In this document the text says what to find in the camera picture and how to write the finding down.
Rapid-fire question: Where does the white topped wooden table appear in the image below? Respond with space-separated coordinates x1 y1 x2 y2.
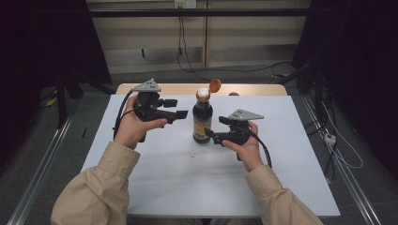
80 82 342 218

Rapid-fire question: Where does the yellow floor object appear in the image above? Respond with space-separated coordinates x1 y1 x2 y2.
44 89 59 108

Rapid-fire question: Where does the black curtain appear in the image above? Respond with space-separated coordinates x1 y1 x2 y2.
292 0 398 172
0 0 113 163

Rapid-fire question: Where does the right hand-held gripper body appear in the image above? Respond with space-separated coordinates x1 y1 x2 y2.
213 108 265 162

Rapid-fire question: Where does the white wall socket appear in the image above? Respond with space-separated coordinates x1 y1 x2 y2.
174 0 198 9

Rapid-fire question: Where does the person's right hand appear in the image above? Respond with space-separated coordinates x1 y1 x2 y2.
222 120 265 173

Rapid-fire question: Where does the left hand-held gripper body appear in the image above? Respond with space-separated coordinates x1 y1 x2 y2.
130 78 177 143

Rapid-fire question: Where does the person's left hand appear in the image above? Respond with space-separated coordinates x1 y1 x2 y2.
114 95 168 150

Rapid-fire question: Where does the white power strip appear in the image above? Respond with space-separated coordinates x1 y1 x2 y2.
323 132 338 147

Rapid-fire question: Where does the aluminium floor rail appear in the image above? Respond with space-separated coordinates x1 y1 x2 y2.
5 97 83 225
298 93 383 225

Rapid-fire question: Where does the black wall cable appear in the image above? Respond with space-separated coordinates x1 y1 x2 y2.
181 16 295 83
176 16 189 71

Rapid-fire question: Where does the white floor cable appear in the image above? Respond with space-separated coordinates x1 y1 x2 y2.
321 101 364 171

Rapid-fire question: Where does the black horizontal bar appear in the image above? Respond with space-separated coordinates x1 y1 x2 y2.
88 7 315 19

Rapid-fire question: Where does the right hand-held gripper black cable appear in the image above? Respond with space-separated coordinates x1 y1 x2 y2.
249 128 273 170

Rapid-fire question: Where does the left hand-held gripper black cable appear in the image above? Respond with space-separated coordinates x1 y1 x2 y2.
112 89 136 141

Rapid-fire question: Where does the black metal stand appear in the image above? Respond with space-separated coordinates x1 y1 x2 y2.
275 60 328 104
54 69 117 129

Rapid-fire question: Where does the dark soy sauce bottle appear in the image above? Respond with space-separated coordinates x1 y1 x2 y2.
191 78 222 144

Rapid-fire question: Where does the hand-held gripper black cable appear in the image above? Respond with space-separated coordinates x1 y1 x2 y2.
249 128 273 170
112 89 136 141

